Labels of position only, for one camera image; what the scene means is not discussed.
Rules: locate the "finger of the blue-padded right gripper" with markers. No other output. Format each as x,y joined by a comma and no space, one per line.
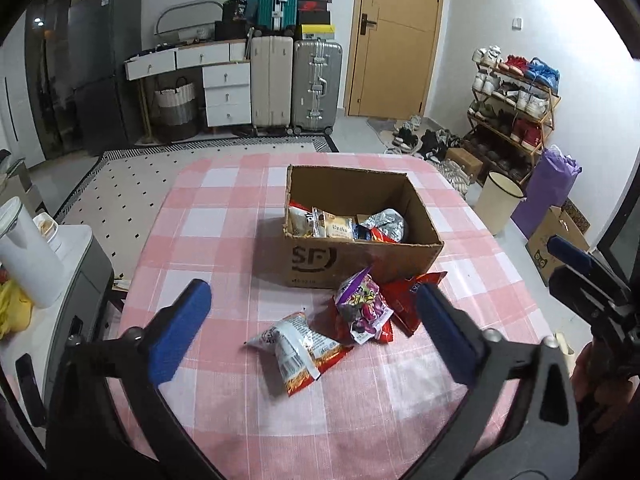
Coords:
570,254

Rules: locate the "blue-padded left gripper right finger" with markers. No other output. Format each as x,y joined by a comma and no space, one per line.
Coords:
518,418

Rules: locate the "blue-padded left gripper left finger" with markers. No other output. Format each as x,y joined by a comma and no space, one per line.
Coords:
85,437

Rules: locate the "red chip bag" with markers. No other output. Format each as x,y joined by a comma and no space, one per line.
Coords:
400,296

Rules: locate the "white noodle snack bag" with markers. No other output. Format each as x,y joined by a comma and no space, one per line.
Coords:
303,355

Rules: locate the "small red snack packet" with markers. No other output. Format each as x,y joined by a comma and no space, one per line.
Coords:
383,235

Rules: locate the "clear cracker pack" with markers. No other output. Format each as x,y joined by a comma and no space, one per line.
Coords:
327,225

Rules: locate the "red snack bag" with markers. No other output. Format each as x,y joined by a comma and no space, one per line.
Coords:
385,334

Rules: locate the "person's right hand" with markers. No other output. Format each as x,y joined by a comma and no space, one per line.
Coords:
601,403

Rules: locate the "cardboard box on floor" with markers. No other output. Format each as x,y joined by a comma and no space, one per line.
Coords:
558,225

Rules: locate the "purple gift bag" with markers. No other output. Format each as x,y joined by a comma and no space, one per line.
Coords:
549,185

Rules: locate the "cream trash bin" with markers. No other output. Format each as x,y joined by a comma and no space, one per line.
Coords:
499,198

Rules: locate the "grey side cabinet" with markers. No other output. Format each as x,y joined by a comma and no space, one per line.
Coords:
88,275

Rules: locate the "small brown floor box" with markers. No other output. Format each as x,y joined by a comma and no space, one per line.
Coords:
471,165

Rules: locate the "wooden shoe rack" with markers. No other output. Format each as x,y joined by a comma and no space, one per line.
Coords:
512,113

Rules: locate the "silver snack bag in box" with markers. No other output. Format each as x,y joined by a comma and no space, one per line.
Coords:
388,217

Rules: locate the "white electric kettle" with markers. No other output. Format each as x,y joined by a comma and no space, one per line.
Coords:
27,256

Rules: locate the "dotted floor rug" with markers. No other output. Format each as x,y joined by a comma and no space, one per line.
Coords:
124,176

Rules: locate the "brown SF cardboard box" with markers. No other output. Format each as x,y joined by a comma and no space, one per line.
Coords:
326,262

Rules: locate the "wooden door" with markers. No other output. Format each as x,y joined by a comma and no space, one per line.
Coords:
391,57

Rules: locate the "silver suitcase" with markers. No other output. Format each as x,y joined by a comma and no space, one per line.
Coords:
317,66

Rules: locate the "woven laundry basket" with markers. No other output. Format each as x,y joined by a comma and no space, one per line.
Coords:
177,112

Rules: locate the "beige suitcase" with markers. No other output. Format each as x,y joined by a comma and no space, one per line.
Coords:
271,73

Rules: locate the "stacked shoe boxes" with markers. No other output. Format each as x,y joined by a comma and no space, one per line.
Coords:
314,20

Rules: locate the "white drawer desk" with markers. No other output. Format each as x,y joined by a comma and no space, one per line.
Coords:
220,73

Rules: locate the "dark grey refrigerator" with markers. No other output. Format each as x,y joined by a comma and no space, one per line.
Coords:
102,36

